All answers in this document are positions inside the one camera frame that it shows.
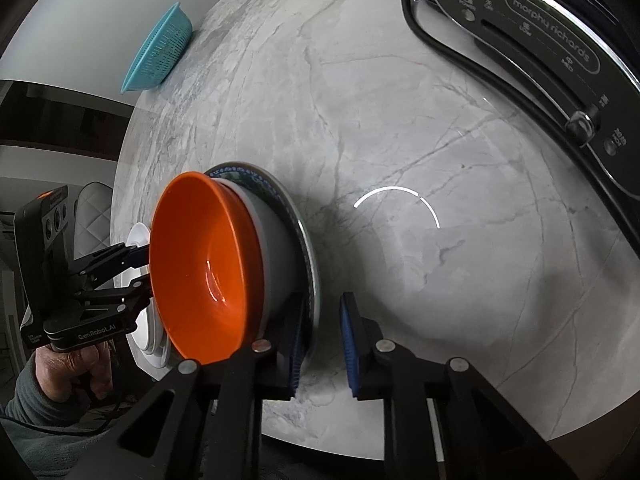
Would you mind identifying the white ceramic bowl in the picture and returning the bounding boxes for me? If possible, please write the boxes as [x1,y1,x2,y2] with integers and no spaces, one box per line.
[222,179,302,333]

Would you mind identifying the person's left forearm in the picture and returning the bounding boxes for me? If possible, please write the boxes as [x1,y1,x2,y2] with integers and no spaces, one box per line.
[0,355,168,480]

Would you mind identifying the person's left hand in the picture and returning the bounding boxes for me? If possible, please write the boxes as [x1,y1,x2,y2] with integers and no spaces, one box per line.
[31,342,115,402]

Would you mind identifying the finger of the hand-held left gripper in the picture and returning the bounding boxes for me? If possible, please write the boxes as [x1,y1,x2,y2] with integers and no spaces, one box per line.
[74,277,154,322]
[67,241,152,283]

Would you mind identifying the grey quilted chair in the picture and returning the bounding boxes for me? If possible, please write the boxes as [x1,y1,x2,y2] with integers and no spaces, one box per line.
[74,182,114,261]

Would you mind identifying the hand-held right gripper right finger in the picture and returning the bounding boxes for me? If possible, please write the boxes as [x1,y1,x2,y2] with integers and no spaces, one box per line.
[339,291,578,480]

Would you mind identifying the black electric cooker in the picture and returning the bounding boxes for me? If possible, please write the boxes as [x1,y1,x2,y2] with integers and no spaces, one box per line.
[392,0,640,243]

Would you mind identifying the white round plate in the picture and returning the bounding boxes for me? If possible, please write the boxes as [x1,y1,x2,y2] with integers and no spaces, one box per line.
[131,270,177,372]
[123,222,168,361]

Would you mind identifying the blue patterned ceramic plate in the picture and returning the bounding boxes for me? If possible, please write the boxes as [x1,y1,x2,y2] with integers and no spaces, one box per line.
[202,161,324,363]

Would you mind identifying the orange plastic bowl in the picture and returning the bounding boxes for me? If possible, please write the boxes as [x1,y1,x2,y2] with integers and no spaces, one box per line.
[149,171,265,367]

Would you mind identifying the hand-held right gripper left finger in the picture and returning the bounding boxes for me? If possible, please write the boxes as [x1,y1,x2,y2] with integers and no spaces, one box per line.
[67,291,308,480]

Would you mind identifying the blue plastic colander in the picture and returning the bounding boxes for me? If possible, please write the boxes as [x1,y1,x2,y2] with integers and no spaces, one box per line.
[121,2,195,94]

